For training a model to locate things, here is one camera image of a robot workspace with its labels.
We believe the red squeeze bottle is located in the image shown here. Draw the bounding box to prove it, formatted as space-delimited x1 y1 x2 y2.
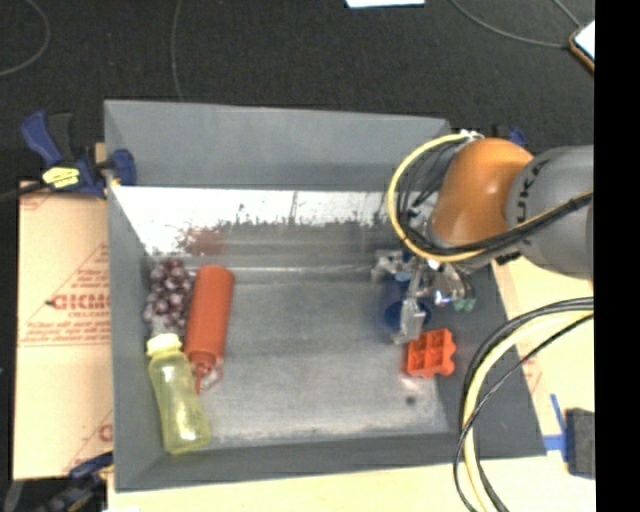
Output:
182 264 236 395

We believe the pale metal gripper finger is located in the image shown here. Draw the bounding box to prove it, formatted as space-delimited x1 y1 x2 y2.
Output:
371 249 410 284
392 295 432 346

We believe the yellow clear plastic bottle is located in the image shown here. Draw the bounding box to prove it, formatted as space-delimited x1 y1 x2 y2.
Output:
145 332 213 456

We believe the brown cardboard board red print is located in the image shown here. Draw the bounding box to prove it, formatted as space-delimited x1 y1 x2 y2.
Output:
12 180 115 482

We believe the purple toy grape bunch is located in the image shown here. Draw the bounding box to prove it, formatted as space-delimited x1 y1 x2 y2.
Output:
142 257 197 327

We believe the blue cup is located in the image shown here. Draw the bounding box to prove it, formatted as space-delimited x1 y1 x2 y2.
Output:
382 278 432 332

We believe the grey metal bin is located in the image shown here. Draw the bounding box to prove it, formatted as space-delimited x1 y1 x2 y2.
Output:
103 99 546 491

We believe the orange toy building brick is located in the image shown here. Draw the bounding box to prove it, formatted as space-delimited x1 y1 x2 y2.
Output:
403 328 457 379

